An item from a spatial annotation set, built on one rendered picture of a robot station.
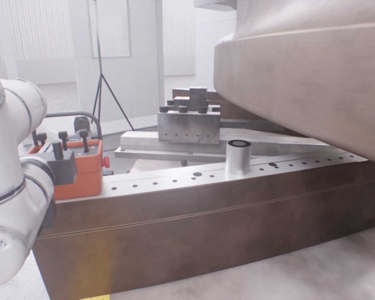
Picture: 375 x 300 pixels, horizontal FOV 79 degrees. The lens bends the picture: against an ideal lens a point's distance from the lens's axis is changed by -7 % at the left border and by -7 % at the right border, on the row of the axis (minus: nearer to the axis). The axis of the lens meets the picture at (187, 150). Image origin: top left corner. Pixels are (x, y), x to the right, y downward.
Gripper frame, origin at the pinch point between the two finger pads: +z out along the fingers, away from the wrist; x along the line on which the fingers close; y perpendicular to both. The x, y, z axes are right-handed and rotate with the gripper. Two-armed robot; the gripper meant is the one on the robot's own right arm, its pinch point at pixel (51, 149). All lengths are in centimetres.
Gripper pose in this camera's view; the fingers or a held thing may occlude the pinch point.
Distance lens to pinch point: 60.2
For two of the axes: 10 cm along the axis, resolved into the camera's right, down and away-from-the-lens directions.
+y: 0.0, -9.3, -3.6
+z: -2.7, -3.4, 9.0
